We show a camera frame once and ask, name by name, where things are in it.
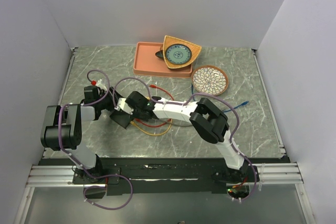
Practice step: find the teal patterned round dish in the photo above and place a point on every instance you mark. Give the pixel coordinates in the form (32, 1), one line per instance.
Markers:
(178, 54)

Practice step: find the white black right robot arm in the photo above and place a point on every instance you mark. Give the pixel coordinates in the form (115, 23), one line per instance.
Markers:
(210, 122)

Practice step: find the white floral round plate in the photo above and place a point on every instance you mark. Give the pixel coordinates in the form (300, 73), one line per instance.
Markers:
(210, 80)

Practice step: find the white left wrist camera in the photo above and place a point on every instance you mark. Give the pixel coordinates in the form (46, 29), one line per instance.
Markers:
(99, 84)

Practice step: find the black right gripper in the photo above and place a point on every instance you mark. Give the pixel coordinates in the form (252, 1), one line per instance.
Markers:
(135, 115)

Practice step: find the salmon pink tray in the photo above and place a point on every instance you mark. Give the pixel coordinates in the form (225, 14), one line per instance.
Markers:
(146, 63)

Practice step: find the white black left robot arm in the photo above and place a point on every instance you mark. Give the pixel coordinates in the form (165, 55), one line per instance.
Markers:
(62, 126)

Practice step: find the aluminium frame rail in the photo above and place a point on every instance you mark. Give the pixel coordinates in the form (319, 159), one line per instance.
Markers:
(62, 176)

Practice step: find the orange woven triangular plate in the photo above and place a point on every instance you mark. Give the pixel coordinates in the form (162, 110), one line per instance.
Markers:
(195, 49)

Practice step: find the black small bowl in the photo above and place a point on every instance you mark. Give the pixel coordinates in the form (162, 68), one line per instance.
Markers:
(159, 54)

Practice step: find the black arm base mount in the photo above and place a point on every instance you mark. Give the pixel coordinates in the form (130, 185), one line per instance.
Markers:
(118, 176)

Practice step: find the black network switch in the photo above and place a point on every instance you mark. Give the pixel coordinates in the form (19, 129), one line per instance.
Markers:
(121, 118)

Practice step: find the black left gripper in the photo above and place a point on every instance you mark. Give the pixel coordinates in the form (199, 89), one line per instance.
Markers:
(109, 94)

